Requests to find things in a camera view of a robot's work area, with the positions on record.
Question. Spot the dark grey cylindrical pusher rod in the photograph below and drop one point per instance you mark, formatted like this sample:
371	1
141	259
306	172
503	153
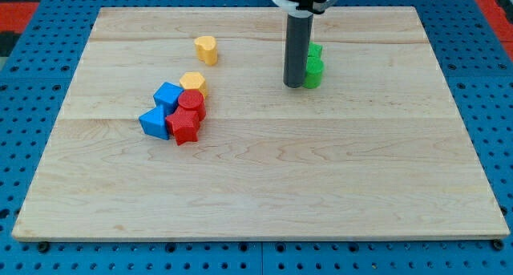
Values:
298	31

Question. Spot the red star block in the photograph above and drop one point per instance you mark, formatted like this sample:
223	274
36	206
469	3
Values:
183	125

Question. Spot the blue triangle block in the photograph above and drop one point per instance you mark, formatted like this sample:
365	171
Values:
153	123

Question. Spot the green block behind rod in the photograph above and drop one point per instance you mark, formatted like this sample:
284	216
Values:
315	50

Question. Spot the green cylinder block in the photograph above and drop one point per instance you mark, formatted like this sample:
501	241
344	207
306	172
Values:
313	73

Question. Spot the yellow heart block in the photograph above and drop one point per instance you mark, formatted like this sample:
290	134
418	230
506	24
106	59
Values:
206	49

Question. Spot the yellow hexagon block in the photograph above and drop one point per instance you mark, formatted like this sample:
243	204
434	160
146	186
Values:
194	80

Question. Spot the red cylinder block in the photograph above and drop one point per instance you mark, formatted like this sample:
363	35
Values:
193	100

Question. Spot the blue cube block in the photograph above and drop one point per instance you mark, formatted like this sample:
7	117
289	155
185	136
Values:
167	97

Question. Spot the wooden board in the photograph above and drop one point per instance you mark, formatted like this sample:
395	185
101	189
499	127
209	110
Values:
378	152

